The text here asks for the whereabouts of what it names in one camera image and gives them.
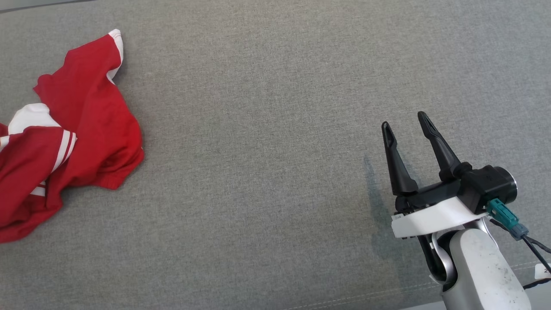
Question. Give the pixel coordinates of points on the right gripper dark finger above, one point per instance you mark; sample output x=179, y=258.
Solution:
x=398, y=172
x=443, y=159

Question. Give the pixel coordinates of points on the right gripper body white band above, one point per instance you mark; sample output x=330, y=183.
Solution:
x=434, y=217

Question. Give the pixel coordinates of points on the red garment with Bulls print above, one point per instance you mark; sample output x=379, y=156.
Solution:
x=94, y=112

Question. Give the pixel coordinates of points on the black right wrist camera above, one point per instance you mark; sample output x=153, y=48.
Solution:
x=490, y=181

